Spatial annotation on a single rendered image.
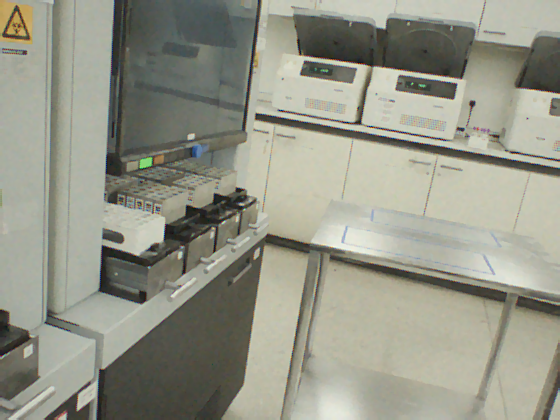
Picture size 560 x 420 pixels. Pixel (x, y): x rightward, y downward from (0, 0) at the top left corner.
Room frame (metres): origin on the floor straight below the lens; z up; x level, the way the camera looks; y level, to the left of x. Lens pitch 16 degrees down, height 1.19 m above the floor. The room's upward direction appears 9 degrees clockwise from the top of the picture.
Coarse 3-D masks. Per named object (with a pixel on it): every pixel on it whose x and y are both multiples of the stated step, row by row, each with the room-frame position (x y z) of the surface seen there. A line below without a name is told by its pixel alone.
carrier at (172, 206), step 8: (176, 192) 1.10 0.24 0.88; (184, 192) 1.11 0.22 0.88; (160, 200) 1.02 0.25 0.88; (168, 200) 1.03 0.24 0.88; (176, 200) 1.07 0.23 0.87; (184, 200) 1.11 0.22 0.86; (160, 208) 1.01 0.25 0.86; (168, 208) 1.04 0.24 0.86; (176, 208) 1.07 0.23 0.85; (184, 208) 1.11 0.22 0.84; (168, 216) 1.04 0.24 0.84; (176, 216) 1.08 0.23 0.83
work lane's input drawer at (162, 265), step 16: (112, 256) 0.86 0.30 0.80; (128, 256) 0.86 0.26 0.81; (144, 256) 0.86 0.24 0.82; (160, 256) 0.88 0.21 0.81; (176, 256) 0.93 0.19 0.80; (112, 272) 0.85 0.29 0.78; (128, 272) 0.85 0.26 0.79; (144, 272) 0.84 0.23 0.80; (160, 272) 0.88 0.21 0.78; (176, 272) 0.94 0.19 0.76; (144, 288) 0.84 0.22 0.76; (160, 288) 0.88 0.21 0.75; (176, 288) 0.89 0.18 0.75
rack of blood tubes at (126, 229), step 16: (112, 208) 0.96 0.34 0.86; (128, 208) 0.98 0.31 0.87; (112, 224) 0.88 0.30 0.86; (128, 224) 0.89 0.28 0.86; (144, 224) 0.90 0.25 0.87; (160, 224) 0.93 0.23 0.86; (112, 240) 0.93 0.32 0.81; (128, 240) 0.87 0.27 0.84; (144, 240) 0.88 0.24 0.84; (160, 240) 0.94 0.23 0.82
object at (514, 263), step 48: (336, 240) 1.11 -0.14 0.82; (384, 240) 1.17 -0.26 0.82; (432, 240) 1.23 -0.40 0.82; (480, 240) 1.30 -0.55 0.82; (528, 240) 1.37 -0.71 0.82; (528, 288) 1.00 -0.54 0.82; (288, 384) 1.08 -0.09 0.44; (336, 384) 1.35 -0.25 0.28; (384, 384) 1.38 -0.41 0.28; (480, 384) 1.41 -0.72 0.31
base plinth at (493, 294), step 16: (272, 240) 3.27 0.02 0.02; (288, 240) 3.24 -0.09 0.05; (336, 256) 3.15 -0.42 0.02; (400, 272) 3.04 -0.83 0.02; (416, 272) 3.02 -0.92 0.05; (448, 288) 2.96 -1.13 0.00; (464, 288) 2.94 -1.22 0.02; (480, 288) 2.91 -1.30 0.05; (528, 304) 2.84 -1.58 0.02; (544, 304) 2.82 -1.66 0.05
